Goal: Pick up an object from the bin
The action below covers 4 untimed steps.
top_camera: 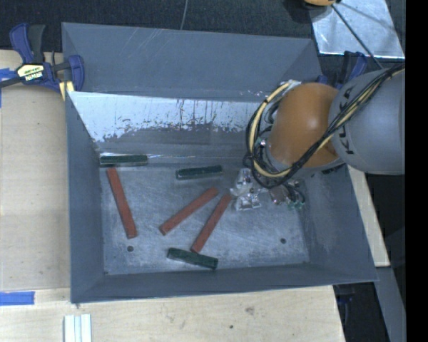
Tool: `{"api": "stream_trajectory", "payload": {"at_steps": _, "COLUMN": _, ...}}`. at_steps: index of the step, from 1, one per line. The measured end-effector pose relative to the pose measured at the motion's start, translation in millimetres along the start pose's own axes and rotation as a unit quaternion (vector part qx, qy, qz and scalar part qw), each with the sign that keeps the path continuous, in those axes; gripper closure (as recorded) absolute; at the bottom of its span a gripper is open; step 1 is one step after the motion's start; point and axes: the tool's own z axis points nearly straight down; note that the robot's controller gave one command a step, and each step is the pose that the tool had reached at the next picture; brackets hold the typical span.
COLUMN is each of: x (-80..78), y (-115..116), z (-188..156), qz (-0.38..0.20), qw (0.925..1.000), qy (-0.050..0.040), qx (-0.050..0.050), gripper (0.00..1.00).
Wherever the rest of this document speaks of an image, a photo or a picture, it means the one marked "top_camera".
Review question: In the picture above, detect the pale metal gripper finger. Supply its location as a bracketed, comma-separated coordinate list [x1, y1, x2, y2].
[230, 168, 256, 196]
[234, 187, 269, 212]

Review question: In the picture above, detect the red-brown flat block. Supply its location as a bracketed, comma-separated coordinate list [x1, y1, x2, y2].
[106, 167, 138, 239]
[190, 193, 233, 254]
[158, 186, 220, 237]

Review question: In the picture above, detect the dark green flat block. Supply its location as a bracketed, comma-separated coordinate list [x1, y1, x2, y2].
[99, 154, 149, 168]
[166, 247, 220, 271]
[175, 165, 224, 181]

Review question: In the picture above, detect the grey metal bin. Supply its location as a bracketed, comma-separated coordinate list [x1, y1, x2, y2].
[61, 22, 379, 304]

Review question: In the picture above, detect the pale wood board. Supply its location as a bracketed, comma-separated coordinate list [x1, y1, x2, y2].
[0, 86, 72, 292]

